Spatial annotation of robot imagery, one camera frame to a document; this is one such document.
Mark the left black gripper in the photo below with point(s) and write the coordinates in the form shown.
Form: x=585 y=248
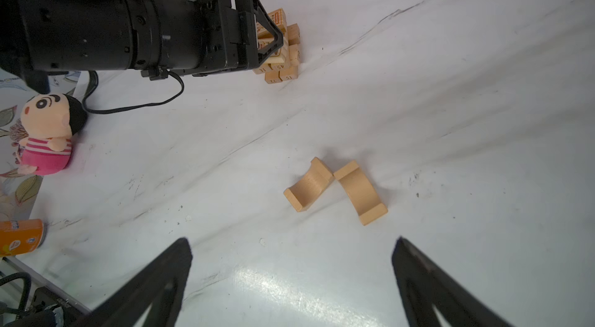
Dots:
x=230 y=36

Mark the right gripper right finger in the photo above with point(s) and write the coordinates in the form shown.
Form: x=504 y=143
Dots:
x=427 y=290

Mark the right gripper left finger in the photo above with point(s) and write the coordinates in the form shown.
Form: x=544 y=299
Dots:
x=157 y=292

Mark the plain wood block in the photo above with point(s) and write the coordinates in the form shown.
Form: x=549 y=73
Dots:
x=295 y=55
x=270 y=75
x=289 y=73

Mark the wood arch block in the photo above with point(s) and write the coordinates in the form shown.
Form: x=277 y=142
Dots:
x=362 y=194
x=309 y=188

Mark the long wood block diagonal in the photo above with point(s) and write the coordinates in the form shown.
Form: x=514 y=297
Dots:
x=294 y=34

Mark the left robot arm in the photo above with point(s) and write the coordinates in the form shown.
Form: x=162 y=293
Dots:
x=158 y=38

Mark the orange drink can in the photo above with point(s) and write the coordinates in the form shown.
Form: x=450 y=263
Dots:
x=21 y=236

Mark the pink plush doll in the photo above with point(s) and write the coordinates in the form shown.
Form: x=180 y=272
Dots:
x=50 y=121

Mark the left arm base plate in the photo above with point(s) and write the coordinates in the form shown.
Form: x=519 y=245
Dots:
x=47 y=308

